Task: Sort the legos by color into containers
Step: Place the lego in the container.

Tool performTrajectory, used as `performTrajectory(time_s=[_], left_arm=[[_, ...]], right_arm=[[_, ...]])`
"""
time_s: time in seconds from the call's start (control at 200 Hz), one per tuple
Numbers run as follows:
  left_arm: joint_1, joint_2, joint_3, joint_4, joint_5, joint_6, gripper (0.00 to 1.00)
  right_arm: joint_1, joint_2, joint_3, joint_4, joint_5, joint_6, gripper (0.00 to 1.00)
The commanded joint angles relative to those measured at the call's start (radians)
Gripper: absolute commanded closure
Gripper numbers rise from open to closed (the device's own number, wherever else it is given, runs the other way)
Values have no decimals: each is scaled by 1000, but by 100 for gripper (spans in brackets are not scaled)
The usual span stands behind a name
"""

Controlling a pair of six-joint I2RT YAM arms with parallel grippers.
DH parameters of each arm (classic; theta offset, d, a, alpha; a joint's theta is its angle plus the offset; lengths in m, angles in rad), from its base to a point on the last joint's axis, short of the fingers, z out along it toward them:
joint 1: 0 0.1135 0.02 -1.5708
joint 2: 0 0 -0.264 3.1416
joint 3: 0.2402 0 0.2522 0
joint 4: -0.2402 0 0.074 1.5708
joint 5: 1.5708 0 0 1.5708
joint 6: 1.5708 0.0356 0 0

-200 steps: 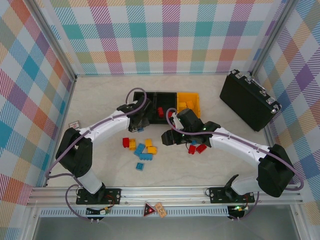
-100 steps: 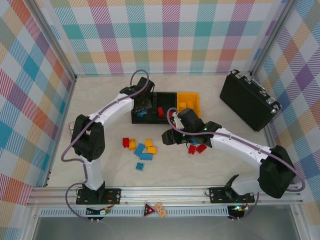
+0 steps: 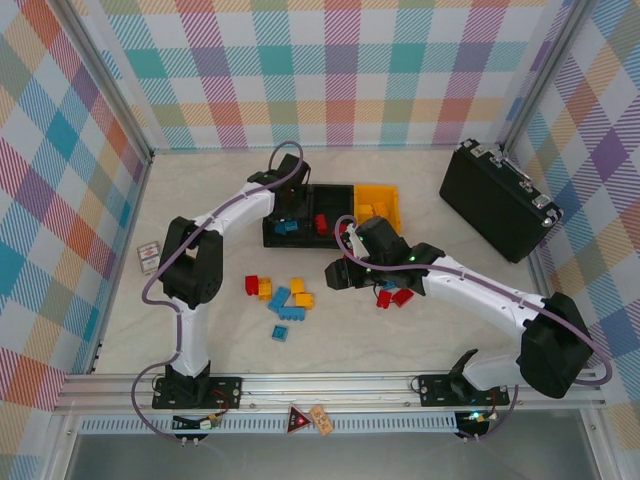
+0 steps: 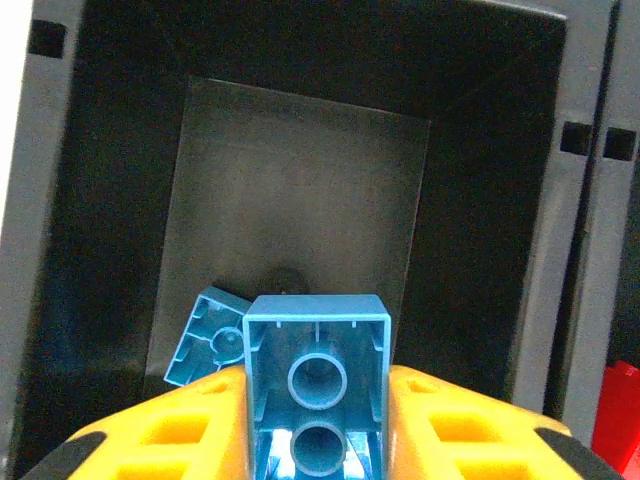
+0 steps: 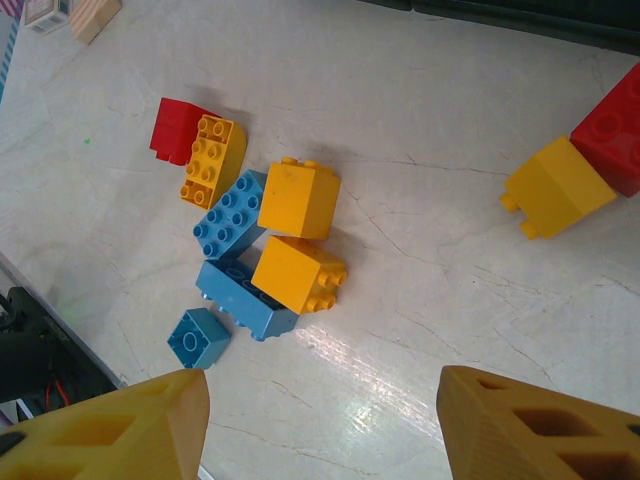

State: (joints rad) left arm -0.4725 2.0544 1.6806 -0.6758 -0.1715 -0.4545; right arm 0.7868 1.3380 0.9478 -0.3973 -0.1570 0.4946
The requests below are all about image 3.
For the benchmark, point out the small square blue lego brick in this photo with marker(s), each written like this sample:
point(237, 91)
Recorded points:
point(280, 333)

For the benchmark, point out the grey metal plate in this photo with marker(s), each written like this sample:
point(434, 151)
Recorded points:
point(320, 460)

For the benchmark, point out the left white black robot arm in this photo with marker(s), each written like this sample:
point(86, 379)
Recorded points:
point(192, 325)

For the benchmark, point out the red triangle sticker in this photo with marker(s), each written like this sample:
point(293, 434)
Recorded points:
point(298, 422)

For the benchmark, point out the aluminium frame post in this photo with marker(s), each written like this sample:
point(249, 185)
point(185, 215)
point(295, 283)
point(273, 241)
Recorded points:
point(547, 75)
point(107, 80)

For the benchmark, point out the yellow plastic bin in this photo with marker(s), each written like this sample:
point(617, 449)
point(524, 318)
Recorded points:
point(367, 195)

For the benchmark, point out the long blue lego brick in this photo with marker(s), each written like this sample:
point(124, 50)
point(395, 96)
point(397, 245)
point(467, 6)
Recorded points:
point(388, 286)
point(292, 314)
point(279, 299)

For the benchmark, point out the orange paper tag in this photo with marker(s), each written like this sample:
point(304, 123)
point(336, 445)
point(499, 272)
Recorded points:
point(321, 421)

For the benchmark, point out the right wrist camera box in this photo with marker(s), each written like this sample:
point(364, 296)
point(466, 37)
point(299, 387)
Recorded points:
point(356, 242)

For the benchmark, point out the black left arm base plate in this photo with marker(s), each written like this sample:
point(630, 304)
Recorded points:
point(226, 387)

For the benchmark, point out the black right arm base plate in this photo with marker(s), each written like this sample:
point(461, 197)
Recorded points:
point(430, 392)

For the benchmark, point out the aluminium mounting rail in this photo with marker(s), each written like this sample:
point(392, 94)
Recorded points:
point(325, 387)

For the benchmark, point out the playing card box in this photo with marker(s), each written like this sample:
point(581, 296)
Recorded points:
point(150, 257)

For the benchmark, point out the black briefcase with metal latches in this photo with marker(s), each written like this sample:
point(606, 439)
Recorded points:
point(490, 200)

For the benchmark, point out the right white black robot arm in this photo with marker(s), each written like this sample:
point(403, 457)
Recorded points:
point(555, 350)

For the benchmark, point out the red lego brick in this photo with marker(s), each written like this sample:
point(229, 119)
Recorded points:
point(402, 298)
point(324, 229)
point(384, 300)
point(251, 286)
point(318, 220)

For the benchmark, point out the black plastic bin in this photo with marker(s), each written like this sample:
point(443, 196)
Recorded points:
point(332, 200)
point(280, 242)

